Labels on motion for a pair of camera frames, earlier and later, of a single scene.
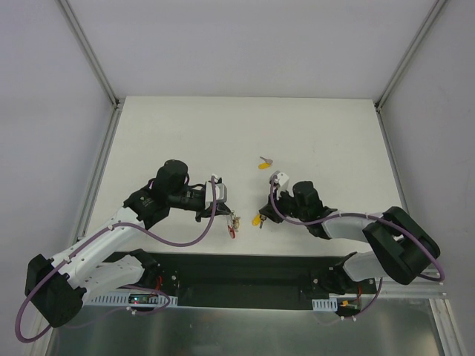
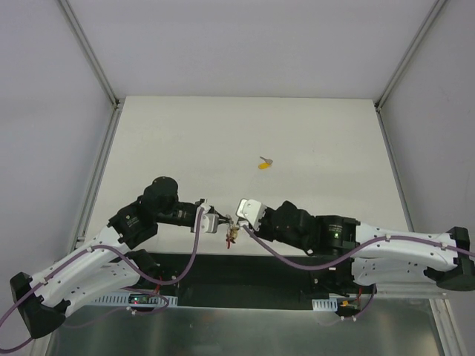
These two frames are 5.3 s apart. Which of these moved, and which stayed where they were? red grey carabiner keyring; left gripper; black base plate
Moved: left gripper; red grey carabiner keyring
Stayed: black base plate
